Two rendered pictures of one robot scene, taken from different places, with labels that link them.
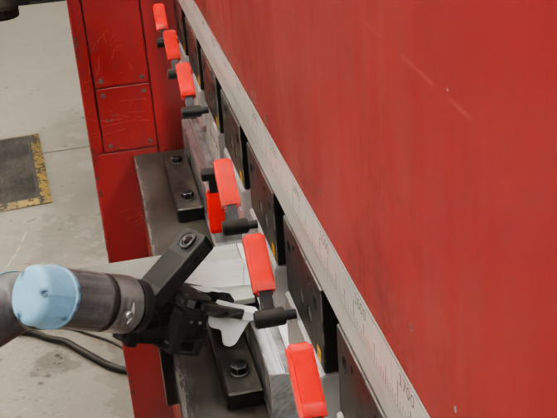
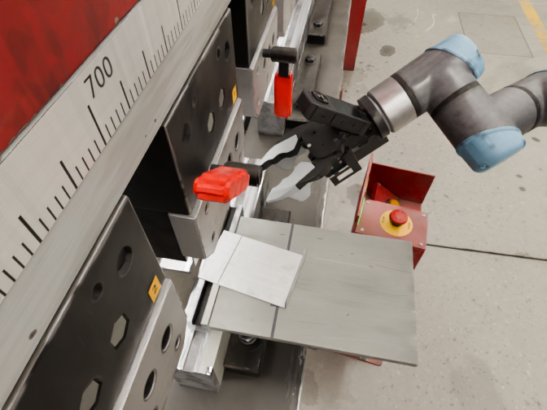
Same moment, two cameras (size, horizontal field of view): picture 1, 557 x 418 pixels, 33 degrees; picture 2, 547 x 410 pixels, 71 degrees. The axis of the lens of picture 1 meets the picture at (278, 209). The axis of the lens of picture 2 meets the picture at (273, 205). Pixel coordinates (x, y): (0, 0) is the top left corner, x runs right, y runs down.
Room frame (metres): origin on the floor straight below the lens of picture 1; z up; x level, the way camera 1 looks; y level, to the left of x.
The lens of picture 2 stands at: (1.55, 0.22, 1.48)
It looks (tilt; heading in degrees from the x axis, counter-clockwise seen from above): 52 degrees down; 201
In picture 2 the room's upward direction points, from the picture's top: straight up
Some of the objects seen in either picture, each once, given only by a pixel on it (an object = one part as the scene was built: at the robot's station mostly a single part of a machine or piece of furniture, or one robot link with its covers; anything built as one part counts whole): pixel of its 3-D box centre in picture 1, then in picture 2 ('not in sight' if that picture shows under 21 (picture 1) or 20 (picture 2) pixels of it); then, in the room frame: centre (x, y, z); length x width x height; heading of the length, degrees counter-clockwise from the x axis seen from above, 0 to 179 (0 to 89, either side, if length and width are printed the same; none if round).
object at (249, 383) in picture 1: (229, 344); (261, 281); (1.28, 0.09, 0.89); 0.30 x 0.05 x 0.03; 10
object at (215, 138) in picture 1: (238, 111); (173, 140); (1.35, 0.05, 1.26); 0.15 x 0.09 x 0.17; 10
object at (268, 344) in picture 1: (265, 326); (229, 258); (1.27, 0.03, 0.92); 0.39 x 0.06 x 0.10; 10
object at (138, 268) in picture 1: (163, 284); (317, 282); (1.30, 0.19, 1.00); 0.26 x 0.18 x 0.01; 100
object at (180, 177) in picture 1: (182, 185); not in sight; (1.91, 0.21, 0.89); 0.30 x 0.05 x 0.03; 10
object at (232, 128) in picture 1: (263, 161); (230, 27); (1.15, 0.02, 1.26); 0.15 x 0.09 x 0.17; 10
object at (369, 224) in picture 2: not in sight; (391, 214); (0.94, 0.29, 0.75); 0.20 x 0.16 x 0.18; 3
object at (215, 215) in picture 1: (218, 200); (279, 84); (1.16, 0.08, 1.20); 0.04 x 0.02 x 0.10; 100
